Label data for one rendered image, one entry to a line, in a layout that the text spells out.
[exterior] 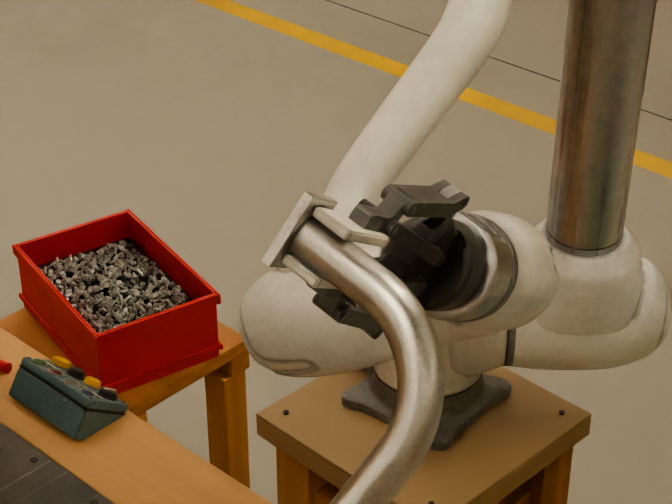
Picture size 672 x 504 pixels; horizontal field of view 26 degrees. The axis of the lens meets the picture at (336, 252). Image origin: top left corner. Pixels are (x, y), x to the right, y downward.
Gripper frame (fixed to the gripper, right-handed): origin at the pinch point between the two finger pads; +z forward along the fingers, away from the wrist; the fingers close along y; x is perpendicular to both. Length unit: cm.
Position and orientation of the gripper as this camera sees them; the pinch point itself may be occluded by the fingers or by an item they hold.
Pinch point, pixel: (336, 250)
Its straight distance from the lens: 97.7
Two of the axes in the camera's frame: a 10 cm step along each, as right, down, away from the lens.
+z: -4.1, -0.6, -9.1
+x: 7.4, 5.6, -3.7
